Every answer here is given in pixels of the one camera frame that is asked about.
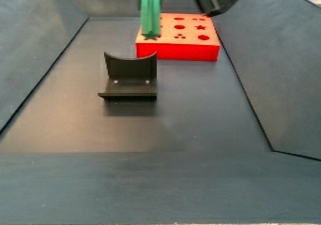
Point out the black curved fixture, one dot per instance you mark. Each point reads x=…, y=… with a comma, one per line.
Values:
x=131, y=77

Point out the red shape-hole insertion block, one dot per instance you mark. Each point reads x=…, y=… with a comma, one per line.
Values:
x=188, y=39

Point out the green star-shaped bar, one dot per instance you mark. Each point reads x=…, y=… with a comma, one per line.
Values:
x=150, y=18

